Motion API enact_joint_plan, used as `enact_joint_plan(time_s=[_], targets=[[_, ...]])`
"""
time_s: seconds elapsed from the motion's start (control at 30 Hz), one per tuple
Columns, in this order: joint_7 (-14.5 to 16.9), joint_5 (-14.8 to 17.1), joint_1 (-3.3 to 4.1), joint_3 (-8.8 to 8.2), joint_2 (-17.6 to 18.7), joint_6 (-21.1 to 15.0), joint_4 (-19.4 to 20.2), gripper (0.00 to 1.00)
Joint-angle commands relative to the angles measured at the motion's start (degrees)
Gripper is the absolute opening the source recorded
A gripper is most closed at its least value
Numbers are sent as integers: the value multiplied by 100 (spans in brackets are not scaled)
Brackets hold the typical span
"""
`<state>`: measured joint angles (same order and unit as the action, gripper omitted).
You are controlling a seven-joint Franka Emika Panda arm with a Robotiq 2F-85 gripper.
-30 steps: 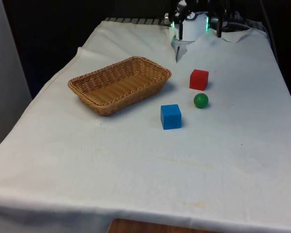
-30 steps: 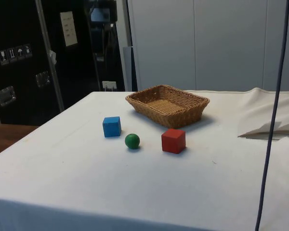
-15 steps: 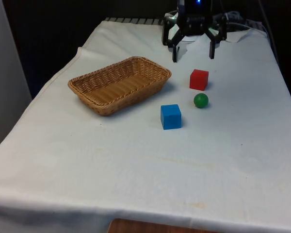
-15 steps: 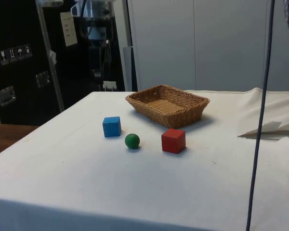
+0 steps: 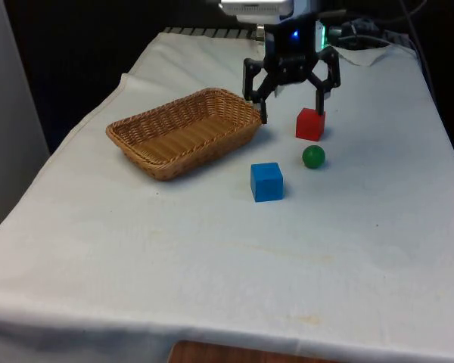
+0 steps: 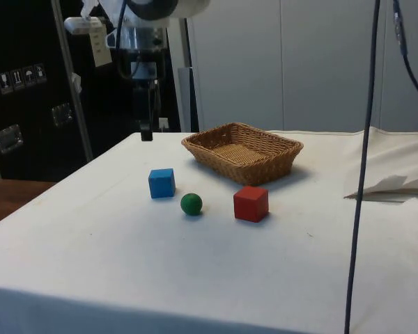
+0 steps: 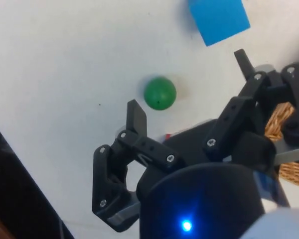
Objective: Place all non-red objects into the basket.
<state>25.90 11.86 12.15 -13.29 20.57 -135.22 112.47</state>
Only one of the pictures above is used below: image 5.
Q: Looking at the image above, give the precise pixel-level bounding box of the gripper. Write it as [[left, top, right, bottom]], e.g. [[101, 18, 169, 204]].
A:
[[242, 15, 343, 126]]

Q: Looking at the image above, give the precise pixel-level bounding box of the green ball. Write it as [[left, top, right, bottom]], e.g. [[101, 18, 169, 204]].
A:
[[301, 144, 327, 170]]

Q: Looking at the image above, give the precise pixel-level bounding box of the blue cube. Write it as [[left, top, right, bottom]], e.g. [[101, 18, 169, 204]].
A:
[[250, 162, 285, 204]]

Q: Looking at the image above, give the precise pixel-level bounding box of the wicker basket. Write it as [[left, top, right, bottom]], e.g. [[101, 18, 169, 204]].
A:
[[105, 87, 265, 183]]

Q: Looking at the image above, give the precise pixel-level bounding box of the red cube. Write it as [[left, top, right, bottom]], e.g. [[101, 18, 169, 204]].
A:
[[295, 107, 327, 141]]

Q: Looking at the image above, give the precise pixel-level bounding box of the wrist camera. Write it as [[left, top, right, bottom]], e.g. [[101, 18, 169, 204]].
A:
[[218, 0, 294, 24]]

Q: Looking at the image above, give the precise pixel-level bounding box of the black cable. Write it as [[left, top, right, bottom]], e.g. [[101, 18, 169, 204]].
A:
[[327, 19, 393, 51]]

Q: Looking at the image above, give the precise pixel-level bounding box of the grey cable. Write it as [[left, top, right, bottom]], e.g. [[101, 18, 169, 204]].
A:
[[397, 0, 440, 95]]

